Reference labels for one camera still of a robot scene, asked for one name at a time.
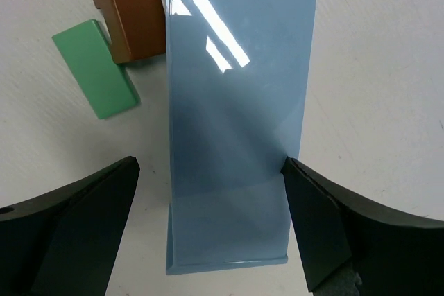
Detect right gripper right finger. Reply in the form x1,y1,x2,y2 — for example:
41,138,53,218
281,157,443,295

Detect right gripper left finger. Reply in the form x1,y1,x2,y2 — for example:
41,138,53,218
1,156,140,295

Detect blue plastic box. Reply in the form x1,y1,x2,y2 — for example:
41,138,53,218
166,0,316,275

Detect green flat block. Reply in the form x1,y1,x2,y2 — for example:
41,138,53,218
52,19,140,119

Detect brown small block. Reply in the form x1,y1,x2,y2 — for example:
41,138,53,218
93,0,167,64

